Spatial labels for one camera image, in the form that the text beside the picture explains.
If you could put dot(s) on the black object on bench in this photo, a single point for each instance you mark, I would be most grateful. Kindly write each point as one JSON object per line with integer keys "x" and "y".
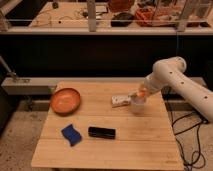
{"x": 122, "y": 20}

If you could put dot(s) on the orange wooden bowl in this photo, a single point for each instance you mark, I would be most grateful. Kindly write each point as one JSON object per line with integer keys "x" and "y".
{"x": 65, "y": 101}

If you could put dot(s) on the orange pepper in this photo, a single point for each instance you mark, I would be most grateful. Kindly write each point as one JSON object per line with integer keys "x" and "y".
{"x": 141, "y": 94}

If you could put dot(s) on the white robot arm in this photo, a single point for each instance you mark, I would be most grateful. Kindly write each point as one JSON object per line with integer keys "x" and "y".
{"x": 170, "y": 72}

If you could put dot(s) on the grey metal rail beam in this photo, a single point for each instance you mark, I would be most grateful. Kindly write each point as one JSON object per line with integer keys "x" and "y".
{"x": 47, "y": 85}

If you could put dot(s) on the blue sponge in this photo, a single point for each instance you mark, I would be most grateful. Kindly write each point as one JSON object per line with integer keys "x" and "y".
{"x": 72, "y": 135}

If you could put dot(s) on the black rectangular case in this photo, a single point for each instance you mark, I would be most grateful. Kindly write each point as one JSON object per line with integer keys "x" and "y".
{"x": 102, "y": 132}

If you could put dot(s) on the orange crate on bench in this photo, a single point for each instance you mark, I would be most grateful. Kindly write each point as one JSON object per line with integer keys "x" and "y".
{"x": 145, "y": 17}

